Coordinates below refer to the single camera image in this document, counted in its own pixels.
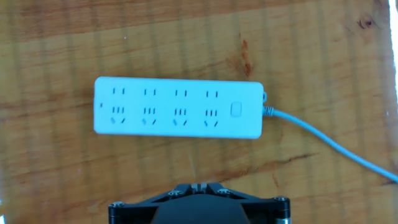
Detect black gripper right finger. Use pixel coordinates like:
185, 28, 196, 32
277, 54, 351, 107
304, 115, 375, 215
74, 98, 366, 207
198, 182, 292, 224

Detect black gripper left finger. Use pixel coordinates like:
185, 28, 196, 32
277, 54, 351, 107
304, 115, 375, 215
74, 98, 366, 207
108, 182, 200, 224

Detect white power strip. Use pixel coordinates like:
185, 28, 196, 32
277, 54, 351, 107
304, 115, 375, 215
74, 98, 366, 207
93, 76, 268, 140

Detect grey power strip cable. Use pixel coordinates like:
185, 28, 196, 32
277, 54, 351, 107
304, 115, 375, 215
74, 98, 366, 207
262, 105, 398, 184

